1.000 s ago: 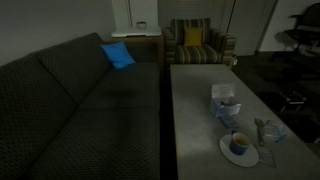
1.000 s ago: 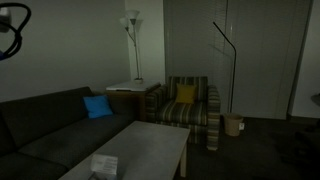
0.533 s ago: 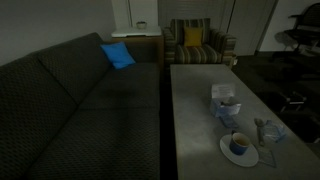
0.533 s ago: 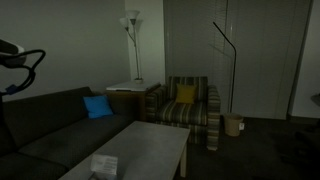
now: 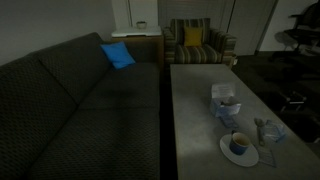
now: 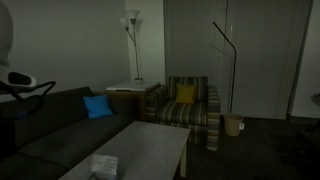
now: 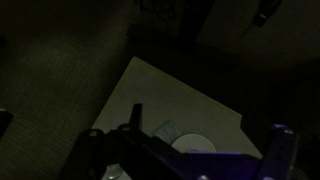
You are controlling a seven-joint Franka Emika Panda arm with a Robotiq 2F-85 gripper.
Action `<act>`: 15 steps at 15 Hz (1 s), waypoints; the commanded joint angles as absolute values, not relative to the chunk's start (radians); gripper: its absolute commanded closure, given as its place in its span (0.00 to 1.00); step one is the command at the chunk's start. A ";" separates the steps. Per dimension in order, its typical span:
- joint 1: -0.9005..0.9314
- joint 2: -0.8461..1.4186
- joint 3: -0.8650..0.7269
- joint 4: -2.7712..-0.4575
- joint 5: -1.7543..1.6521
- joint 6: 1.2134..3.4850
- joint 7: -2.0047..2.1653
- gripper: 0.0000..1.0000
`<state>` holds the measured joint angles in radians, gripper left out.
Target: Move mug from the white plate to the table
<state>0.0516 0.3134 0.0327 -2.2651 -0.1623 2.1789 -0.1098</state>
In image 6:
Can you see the blue throw pillow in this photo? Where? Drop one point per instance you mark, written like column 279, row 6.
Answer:
column 97, row 106

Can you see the yellow throw pillow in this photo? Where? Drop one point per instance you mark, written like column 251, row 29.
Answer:
column 185, row 94

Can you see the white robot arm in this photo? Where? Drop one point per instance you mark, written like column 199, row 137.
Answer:
column 5, row 40

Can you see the grey window blinds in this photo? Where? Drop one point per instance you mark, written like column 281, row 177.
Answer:
column 193, row 40

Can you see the white flat board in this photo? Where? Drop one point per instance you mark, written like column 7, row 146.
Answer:
column 133, row 86

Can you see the thin black floor lamp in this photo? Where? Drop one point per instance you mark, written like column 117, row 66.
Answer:
column 233, row 83

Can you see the dark grey fabric sofa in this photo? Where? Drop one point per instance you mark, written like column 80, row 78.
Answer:
column 66, row 133

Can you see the white tissue box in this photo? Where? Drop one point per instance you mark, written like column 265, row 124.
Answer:
column 105, row 164

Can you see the white closet door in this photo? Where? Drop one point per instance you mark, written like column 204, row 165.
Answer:
column 266, row 60

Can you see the small white tag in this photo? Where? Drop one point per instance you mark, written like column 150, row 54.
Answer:
column 241, row 126

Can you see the white two-shade floor lamp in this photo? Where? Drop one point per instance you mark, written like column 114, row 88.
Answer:
column 138, row 81

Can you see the wooden side table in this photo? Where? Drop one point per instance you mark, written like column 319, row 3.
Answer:
column 128, row 105

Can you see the striped armchair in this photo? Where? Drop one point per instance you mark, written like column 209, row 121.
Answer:
column 181, row 113

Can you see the beige wastebasket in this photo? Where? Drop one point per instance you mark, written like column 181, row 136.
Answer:
column 232, row 125

